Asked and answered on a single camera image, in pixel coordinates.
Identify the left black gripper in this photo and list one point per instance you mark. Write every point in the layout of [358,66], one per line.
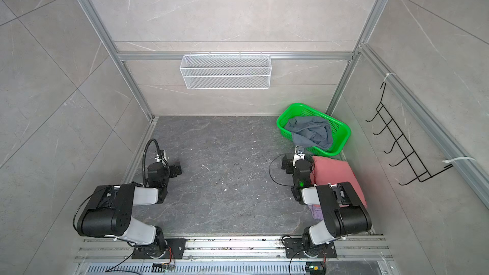
[174,169]

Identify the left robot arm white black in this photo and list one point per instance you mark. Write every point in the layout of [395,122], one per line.
[107,213]

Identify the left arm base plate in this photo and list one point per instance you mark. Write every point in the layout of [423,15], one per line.
[158,249]

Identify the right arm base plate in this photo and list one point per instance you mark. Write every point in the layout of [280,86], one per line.
[298,248]

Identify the green plastic basket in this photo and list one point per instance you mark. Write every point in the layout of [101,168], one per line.
[340,132]

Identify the folded purple t shirt bottom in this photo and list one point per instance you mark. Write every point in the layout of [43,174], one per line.
[316,212]

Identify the grey blue t shirt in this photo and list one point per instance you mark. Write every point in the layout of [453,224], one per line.
[310,131]

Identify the aluminium mounting rail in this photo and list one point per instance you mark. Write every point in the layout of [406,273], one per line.
[276,248]

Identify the black wire hook rack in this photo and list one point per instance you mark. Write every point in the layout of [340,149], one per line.
[402,144]

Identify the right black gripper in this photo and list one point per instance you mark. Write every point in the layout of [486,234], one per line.
[288,162]

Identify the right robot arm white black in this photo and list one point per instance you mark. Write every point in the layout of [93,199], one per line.
[329,186]

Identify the white wire mesh shelf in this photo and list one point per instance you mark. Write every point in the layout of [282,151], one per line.
[213,71]

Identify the folded pink t shirt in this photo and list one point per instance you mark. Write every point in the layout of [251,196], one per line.
[330,171]

